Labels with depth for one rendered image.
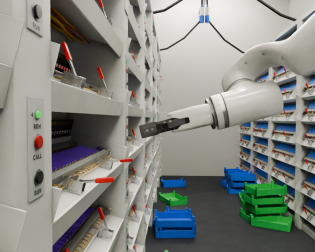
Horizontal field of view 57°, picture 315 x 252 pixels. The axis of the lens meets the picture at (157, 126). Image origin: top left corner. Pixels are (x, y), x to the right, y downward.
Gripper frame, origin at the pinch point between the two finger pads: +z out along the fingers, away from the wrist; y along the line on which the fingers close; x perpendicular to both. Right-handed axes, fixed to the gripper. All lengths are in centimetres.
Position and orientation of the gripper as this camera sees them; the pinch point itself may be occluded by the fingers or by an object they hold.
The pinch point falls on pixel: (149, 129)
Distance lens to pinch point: 71.0
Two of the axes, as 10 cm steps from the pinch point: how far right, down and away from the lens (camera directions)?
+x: 2.5, 9.7, 0.1
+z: -9.7, 2.5, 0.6
